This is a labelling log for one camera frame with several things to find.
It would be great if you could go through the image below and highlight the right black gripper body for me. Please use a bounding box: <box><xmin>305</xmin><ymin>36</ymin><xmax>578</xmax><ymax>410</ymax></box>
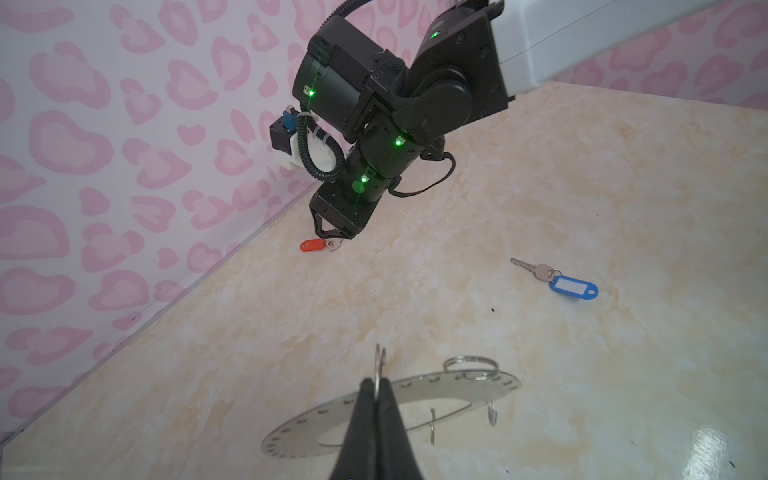
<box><xmin>309</xmin><ymin>179</ymin><xmax>384</xmax><ymax>240</ymax></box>

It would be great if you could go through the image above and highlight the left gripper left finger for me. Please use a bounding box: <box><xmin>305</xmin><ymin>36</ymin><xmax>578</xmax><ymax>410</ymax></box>
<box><xmin>330</xmin><ymin>378</ymin><xmax>377</xmax><ymax>480</ymax></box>

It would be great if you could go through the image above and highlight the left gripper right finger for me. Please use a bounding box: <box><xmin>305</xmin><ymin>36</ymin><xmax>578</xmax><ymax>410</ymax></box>
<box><xmin>376</xmin><ymin>378</ymin><xmax>423</xmax><ymax>480</ymax></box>

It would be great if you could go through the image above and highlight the key with red tag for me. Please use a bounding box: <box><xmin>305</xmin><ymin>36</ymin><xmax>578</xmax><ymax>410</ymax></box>
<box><xmin>300</xmin><ymin>238</ymin><xmax>343</xmax><ymax>252</ymax></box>

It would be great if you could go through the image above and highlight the perforated metal ring disc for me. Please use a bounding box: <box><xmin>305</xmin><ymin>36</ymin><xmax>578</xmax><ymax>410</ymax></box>
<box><xmin>261</xmin><ymin>362</ymin><xmax>522</xmax><ymax>459</ymax></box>

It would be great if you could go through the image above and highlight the small split key ring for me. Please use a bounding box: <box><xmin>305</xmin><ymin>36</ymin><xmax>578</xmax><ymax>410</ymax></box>
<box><xmin>373</xmin><ymin>343</ymin><xmax>388</xmax><ymax>402</ymax></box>

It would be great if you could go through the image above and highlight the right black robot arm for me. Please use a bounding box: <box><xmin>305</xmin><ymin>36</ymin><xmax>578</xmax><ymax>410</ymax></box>
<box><xmin>293</xmin><ymin>1</ymin><xmax>705</xmax><ymax>239</ymax></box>

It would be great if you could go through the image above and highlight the key with blue tag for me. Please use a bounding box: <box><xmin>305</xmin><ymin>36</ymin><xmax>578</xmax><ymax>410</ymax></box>
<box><xmin>510</xmin><ymin>258</ymin><xmax>599</xmax><ymax>300</ymax></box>

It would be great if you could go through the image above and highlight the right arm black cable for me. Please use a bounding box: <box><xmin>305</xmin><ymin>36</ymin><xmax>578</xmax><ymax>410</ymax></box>
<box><xmin>296</xmin><ymin>0</ymin><xmax>367</xmax><ymax>184</ymax></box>

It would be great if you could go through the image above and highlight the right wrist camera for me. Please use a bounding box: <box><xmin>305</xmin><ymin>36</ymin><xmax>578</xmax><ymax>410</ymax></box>
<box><xmin>269</xmin><ymin>105</ymin><xmax>336</xmax><ymax>171</ymax></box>

